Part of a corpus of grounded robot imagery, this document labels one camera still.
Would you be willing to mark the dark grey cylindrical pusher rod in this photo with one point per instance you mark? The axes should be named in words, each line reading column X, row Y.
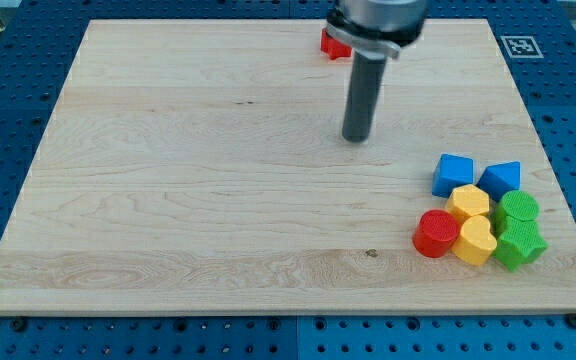
column 363, row 92

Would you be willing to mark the red star block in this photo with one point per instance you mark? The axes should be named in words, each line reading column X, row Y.
column 333, row 47

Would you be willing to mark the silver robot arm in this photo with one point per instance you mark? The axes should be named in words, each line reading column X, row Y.
column 376, row 30

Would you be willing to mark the green star block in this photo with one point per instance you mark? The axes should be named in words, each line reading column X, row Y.
column 518, row 242

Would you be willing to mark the blue cube block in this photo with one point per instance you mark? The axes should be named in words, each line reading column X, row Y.
column 450, row 172

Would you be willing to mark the white fiducial marker tag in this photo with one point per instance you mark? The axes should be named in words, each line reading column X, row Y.
column 521, row 47

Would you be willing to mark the yellow hexagon block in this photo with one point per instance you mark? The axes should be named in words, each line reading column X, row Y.
column 466, row 202

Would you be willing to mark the blue triangle block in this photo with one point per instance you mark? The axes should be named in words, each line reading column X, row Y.
column 499, row 179

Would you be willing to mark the red cylinder block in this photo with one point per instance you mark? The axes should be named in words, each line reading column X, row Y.
column 435, row 234

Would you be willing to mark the light wooden board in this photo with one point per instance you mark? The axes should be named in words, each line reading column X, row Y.
column 197, row 167

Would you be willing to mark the green cylinder block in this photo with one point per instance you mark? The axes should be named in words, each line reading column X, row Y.
column 516, row 204

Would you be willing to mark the yellow heart block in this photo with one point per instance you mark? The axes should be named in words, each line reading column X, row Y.
column 475, row 243

